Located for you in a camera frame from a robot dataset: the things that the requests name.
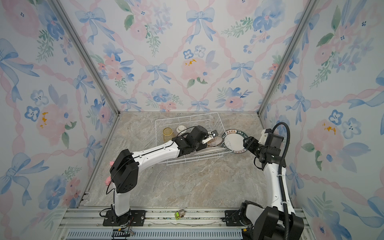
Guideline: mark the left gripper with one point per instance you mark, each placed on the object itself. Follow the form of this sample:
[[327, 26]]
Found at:
[[203, 146]]

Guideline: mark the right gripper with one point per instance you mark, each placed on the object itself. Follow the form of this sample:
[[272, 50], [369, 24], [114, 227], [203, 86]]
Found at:
[[250, 144]]

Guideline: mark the plate green rim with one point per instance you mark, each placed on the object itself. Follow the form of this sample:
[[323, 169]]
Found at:
[[236, 135], [233, 146]]

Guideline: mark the plate with orange pattern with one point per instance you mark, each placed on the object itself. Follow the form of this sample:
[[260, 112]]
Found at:
[[215, 142]]

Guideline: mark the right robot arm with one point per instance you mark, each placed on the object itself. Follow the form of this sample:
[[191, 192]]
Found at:
[[278, 220]]

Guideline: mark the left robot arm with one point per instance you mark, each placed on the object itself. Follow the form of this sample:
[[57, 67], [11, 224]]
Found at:
[[128, 165]]

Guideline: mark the striped ceramic bowl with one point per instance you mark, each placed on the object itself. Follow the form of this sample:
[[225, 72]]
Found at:
[[181, 129]]

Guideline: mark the front white plate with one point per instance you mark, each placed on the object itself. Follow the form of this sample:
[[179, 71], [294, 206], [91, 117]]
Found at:
[[210, 151]]

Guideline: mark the yellow glass cup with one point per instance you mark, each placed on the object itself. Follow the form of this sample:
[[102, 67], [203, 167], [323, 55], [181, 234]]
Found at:
[[168, 134]]

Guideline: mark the green yellow toy car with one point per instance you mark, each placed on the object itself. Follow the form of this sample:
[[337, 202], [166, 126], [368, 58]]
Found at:
[[180, 214]]

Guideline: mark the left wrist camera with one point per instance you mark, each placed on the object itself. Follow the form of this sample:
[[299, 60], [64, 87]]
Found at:
[[214, 133]]

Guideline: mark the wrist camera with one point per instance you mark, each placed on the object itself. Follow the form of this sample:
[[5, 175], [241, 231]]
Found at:
[[269, 138], [214, 133]]

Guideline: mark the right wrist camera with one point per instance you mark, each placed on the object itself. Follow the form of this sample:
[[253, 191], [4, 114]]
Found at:
[[269, 138]]

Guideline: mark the white wire dish rack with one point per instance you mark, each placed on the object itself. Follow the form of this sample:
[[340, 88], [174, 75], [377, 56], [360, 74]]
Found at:
[[170, 153]]

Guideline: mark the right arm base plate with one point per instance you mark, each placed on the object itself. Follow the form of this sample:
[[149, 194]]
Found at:
[[233, 218]]

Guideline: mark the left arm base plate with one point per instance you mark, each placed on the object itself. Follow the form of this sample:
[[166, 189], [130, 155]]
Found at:
[[133, 218]]

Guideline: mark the left aluminium corner post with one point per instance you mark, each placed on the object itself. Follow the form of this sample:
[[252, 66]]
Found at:
[[81, 49]]

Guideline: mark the aluminium corner post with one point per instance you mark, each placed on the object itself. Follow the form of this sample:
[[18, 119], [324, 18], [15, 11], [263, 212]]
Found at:
[[81, 49], [291, 47]]

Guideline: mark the right aluminium corner post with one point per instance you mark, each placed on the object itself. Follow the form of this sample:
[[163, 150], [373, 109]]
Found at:
[[291, 47]]

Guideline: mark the aluminium front rail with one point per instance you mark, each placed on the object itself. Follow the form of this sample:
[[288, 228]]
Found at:
[[86, 223]]

